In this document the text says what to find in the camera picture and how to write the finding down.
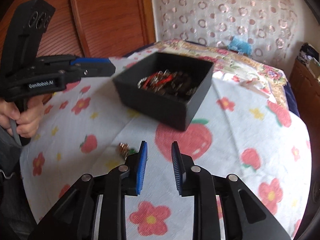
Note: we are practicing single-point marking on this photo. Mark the pink circle lace curtain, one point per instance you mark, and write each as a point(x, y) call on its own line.
point(268, 26)

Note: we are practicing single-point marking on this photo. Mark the colourful floral quilt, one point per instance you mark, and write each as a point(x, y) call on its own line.
point(272, 80)

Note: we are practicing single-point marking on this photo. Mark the green jade pendant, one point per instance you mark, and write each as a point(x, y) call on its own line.
point(125, 150)

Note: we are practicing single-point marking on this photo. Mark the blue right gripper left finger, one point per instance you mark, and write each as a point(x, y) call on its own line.
point(140, 166)

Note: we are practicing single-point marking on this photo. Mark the black jewelry box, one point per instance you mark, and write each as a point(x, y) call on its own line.
point(181, 84)

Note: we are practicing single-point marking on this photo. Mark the wooden wardrobe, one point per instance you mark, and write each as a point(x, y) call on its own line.
point(93, 28)

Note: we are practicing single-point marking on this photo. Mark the left hand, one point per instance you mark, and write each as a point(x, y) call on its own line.
point(28, 121)

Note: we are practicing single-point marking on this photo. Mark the silver engraved bangle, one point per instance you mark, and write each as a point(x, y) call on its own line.
point(146, 82)

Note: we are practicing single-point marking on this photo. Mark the white floral bed sheet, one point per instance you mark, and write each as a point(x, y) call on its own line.
point(169, 148)

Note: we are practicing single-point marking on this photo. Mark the pile of dark clothes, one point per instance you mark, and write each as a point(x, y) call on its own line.
point(307, 53)

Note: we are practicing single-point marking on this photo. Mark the blue plush toy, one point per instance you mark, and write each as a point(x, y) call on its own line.
point(240, 46)

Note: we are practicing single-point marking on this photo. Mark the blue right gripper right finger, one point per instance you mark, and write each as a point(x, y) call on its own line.
point(179, 168)

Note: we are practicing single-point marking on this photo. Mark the wooden side cabinet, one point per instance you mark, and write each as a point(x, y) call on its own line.
point(306, 91)

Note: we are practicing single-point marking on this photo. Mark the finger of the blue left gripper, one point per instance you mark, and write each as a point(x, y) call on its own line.
point(96, 69)
point(87, 60)

